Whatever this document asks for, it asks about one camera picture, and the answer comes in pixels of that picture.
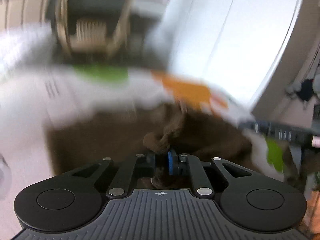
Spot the brown corduroy dotted garment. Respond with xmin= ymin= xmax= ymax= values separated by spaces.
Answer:
xmin=46 ymin=103 xmax=254 ymax=174

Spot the cartoon print play mat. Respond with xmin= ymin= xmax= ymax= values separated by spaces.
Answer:
xmin=0 ymin=62 xmax=288 ymax=201

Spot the white quilted mattress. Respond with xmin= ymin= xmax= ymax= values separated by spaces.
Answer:
xmin=1 ymin=23 xmax=63 ymax=83

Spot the beige black office chair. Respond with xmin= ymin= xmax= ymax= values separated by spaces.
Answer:
xmin=52 ymin=0 xmax=135 ymax=58

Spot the white desk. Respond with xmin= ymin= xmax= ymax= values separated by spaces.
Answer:
xmin=131 ymin=0 xmax=167 ymax=20

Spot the beige padded headboard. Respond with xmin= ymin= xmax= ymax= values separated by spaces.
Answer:
xmin=0 ymin=0 xmax=49 ymax=31

